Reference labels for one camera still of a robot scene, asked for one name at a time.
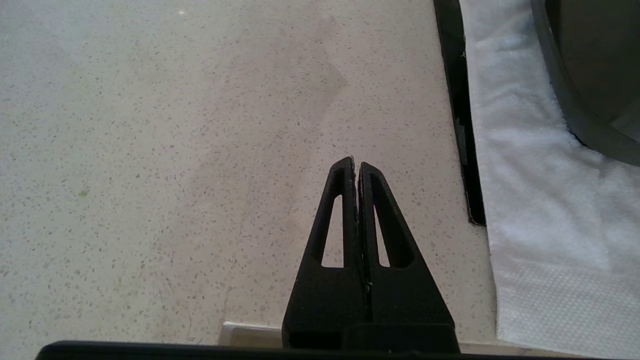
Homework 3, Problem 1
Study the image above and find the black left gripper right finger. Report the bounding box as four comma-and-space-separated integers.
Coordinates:
358, 161, 460, 353

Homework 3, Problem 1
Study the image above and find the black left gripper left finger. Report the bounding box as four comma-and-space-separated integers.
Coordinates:
281, 156, 372, 350

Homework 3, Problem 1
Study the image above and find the black Midea rice cooker base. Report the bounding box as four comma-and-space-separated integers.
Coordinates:
531, 0, 640, 168

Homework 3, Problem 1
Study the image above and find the white terry towel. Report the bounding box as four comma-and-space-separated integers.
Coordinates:
459, 0, 640, 360

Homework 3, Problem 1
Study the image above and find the long black flat strip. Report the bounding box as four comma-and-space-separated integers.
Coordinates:
434, 0, 487, 227

